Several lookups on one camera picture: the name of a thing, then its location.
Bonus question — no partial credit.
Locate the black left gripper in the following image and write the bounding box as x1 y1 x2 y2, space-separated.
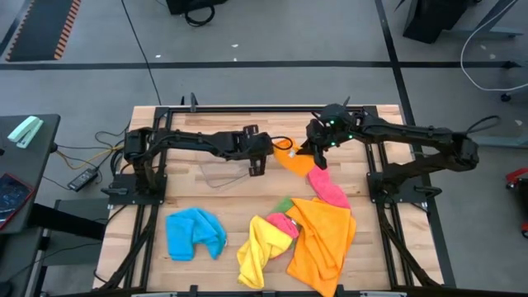
233 130 274 177

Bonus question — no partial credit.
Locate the grey metal desk foot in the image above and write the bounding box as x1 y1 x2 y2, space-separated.
445 25 526 39
469 135 528 149

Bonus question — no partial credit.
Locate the black mat with orange stripes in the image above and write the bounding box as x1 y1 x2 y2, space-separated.
6 0 82 63

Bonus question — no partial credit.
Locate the yellow microfiber towel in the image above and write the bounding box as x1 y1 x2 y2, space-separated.
237 214 295 290

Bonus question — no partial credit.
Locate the black coiled cable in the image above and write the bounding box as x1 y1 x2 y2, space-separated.
184 3 216 28

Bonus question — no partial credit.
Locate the red wheeled cart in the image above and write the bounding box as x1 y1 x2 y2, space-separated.
506 167 528 239

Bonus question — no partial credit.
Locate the grey desk base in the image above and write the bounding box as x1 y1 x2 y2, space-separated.
39 197 111 267

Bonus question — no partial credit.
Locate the black equipment cabinet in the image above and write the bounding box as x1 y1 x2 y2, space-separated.
403 0 469 45

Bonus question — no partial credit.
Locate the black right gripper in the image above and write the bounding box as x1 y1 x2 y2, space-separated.
297 119 335 170

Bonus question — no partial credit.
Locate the black computer tower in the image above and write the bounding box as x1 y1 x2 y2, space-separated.
166 0 229 16

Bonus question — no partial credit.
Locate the orange microfiber towel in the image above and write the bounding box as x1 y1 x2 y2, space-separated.
285 196 358 297
272 138 317 177

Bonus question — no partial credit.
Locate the yellow floor cable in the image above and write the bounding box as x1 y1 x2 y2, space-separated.
55 146 115 171

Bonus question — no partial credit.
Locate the green microfiber towel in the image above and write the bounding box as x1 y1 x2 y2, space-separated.
271 196 295 215

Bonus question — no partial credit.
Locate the clear plastic bin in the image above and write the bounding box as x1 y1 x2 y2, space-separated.
193 139 257 191

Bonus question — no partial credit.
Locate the blue microfiber towel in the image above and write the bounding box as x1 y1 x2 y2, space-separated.
165 206 228 262

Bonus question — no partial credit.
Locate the black aluminium table frame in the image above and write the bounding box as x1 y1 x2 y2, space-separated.
92 104 457 297

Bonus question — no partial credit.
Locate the white floor cable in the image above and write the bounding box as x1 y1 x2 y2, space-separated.
460 0 528 92

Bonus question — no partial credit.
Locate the black power adapter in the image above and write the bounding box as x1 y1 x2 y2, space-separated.
67 167 99 192

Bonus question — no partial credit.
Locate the smartphone in red case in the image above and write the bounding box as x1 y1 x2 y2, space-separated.
0 172 36 231

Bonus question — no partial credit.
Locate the black side desk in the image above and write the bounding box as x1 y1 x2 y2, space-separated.
0 114 62 235

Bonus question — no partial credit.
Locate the black floor cable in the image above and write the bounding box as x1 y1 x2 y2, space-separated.
120 0 163 106

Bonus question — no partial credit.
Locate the mint green stapler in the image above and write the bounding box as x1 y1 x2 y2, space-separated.
7 115 45 149

